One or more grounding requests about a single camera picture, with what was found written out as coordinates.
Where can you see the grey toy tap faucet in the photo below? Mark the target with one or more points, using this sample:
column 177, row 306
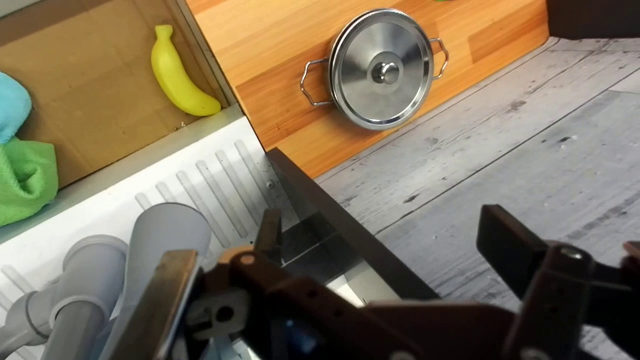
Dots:
column 70, row 315

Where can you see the yellow toy banana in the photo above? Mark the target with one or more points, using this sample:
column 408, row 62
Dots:
column 175, row 81

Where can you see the teal cloth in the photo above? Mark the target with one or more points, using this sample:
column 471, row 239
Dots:
column 15, row 106

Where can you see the green cloth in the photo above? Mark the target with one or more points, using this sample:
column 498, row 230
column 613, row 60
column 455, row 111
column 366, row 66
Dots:
column 28, row 178

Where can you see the small steel lidded pot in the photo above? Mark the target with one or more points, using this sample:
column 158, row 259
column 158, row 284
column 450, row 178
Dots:
column 379, row 70

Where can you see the white toy sink basin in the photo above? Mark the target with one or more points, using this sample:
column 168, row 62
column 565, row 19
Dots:
column 121, row 144

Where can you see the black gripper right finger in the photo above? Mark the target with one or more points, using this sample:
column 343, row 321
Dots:
column 563, row 288

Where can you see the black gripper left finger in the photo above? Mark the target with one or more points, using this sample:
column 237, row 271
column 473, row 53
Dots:
column 177, row 308

